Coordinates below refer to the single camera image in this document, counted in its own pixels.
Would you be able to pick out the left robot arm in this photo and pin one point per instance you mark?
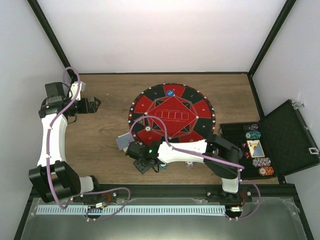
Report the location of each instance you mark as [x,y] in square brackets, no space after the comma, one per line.
[53,178]

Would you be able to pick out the blue playing card deck box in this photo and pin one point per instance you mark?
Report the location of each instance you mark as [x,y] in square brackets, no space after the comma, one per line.
[124,140]

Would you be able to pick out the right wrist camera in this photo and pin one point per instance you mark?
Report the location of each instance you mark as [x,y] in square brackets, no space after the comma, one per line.
[134,150]

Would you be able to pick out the teal chip row in case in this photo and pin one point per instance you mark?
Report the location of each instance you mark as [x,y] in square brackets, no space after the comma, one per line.
[253,135]

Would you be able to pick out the teal poker chip stack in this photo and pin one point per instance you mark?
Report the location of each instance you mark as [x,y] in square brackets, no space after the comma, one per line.
[163,166]

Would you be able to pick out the black aluminium frame rail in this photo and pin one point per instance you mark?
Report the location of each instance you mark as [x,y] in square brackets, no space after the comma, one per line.
[201,190]

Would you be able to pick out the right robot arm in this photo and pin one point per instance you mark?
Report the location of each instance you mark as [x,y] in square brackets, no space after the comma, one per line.
[219,155]

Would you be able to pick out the purple white poker chip stack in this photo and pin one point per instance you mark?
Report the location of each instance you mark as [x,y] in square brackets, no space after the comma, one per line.
[189,164]

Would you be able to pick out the card deck in case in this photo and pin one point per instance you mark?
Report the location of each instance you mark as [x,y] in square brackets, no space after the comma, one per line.
[255,148]

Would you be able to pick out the red dice in case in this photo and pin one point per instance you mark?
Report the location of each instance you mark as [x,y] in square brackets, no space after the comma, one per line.
[246,151]

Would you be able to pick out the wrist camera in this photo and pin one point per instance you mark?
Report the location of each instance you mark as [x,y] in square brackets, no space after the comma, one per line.
[134,150]
[75,90]

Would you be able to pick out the brown chip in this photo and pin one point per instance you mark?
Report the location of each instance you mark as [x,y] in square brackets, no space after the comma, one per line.
[148,129]

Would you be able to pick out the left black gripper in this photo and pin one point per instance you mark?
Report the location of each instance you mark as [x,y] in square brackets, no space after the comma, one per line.
[85,108]

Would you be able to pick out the round red black poker mat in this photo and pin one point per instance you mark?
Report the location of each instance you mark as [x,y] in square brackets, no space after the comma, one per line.
[188,116]

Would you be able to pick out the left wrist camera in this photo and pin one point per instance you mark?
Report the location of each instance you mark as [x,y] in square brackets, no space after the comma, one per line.
[75,90]

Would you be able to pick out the orange chip row in case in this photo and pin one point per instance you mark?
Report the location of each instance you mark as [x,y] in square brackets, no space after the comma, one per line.
[266,171]

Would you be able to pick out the light blue slotted cable duct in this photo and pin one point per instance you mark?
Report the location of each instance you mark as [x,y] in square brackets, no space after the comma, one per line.
[135,210]

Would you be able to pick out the blue round blind button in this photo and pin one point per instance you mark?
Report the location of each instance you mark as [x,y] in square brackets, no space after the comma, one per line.
[170,93]

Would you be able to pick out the grey chip row in case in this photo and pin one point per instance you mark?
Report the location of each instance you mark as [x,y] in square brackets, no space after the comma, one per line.
[261,162]

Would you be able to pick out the black poker set case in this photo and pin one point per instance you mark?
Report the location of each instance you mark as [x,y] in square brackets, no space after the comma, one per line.
[285,139]

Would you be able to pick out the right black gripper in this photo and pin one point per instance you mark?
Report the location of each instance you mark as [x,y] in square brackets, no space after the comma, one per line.
[141,168]

